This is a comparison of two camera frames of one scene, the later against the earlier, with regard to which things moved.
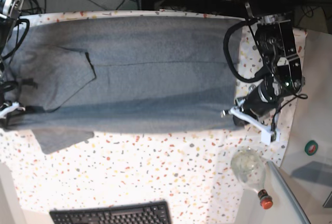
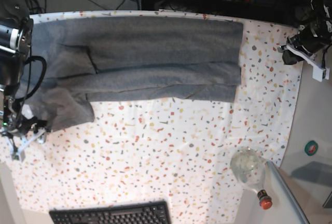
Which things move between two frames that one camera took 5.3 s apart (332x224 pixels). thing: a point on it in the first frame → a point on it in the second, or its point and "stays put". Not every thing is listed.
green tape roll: (310, 147) stays put
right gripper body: (257, 103) → (305, 42)
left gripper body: (4, 121) → (24, 125)
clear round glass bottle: (249, 166) stays put
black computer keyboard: (157, 212) stays put
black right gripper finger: (239, 122) → (289, 58)
